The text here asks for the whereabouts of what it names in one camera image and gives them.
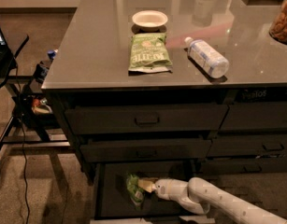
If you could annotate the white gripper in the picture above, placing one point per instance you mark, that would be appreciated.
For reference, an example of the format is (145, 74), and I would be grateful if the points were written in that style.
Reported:
(164, 189)

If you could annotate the green rice chip bag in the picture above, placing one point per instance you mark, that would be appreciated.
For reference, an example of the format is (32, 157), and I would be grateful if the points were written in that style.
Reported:
(136, 193)

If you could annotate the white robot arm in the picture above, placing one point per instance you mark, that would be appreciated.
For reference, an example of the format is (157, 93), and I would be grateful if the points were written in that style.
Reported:
(198, 195)

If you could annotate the open bottom drawer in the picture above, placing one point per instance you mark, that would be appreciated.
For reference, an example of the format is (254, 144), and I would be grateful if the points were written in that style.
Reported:
(112, 203)

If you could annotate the middle left drawer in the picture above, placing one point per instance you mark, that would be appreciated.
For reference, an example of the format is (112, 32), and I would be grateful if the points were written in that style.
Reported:
(145, 150)

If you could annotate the top left drawer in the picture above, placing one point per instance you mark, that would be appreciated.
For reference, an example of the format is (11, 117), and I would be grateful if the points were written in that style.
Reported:
(145, 118)

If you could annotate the middle right drawer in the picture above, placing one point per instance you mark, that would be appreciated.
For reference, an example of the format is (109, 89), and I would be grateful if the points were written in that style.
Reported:
(249, 145)

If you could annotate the bottom right drawer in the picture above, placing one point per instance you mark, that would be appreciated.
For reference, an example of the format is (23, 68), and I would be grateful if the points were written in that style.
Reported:
(244, 166)

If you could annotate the green kettle chip bag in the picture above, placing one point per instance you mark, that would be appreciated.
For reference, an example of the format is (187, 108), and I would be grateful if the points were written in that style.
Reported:
(148, 54)

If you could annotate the top right drawer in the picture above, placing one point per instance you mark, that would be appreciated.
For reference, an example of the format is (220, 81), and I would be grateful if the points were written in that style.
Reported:
(256, 116)

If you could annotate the dark cabinet counter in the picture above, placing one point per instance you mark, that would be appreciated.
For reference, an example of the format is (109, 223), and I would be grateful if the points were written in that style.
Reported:
(91, 68)

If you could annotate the colourful items on shelf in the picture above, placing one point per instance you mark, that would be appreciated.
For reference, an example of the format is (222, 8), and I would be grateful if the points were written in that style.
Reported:
(41, 107)

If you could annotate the clear plastic water bottle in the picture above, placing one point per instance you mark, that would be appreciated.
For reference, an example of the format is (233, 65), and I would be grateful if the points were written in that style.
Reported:
(208, 58)

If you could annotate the black device with screen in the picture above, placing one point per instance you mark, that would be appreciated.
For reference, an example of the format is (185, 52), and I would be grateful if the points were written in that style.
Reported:
(41, 72)

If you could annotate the black side desk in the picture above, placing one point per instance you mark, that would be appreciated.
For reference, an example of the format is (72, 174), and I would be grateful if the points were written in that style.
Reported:
(24, 125)

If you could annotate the blue capped bottle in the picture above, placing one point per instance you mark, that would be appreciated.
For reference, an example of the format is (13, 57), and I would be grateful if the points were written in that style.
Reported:
(52, 53)

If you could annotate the white paper bowl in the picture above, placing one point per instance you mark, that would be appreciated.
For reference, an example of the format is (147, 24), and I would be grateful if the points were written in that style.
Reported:
(150, 20)

